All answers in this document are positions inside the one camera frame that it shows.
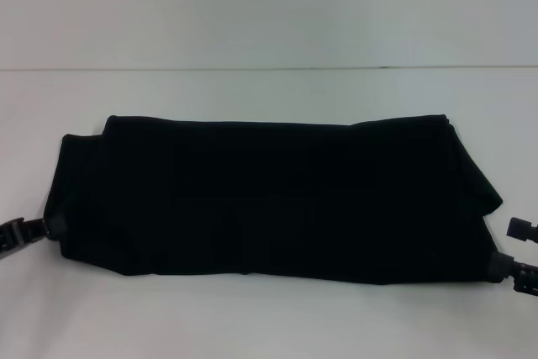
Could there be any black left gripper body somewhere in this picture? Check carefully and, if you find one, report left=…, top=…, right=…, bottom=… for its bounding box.
left=0, top=218, right=27, bottom=257

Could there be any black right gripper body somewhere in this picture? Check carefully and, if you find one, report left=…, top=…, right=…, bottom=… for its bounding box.
left=513, top=264, right=538, bottom=296

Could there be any black shirt with FREE print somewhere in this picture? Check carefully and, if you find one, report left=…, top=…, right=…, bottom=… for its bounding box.
left=44, top=114, right=505, bottom=283

